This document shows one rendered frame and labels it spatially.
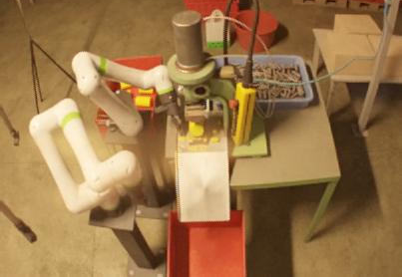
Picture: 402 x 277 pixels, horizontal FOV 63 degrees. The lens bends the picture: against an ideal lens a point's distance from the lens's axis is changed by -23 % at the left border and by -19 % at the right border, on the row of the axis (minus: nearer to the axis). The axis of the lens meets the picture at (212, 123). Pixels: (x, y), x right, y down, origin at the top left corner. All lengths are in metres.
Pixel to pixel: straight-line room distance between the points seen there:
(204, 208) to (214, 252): 0.34
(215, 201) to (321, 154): 0.61
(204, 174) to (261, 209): 1.05
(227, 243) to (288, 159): 0.60
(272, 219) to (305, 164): 0.97
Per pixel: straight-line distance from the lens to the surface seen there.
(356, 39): 3.33
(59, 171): 1.81
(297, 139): 2.19
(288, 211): 3.02
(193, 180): 2.05
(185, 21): 1.61
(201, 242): 2.30
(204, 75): 1.73
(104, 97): 1.84
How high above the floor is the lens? 2.65
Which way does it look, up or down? 50 degrees down
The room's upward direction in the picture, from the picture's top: 4 degrees counter-clockwise
